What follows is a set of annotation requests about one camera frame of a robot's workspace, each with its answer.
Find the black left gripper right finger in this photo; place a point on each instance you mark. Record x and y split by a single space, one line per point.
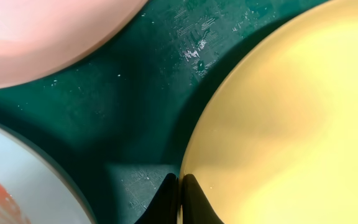
196 208

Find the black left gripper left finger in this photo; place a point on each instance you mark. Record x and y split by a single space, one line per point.
164 205

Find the yellow-green plate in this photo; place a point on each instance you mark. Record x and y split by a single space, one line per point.
278 140

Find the light blue plate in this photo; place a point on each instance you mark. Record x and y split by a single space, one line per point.
34 188

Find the teal plastic tray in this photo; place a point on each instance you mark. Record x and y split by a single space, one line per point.
119 120

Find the white plate with red stain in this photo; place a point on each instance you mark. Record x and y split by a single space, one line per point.
41 37

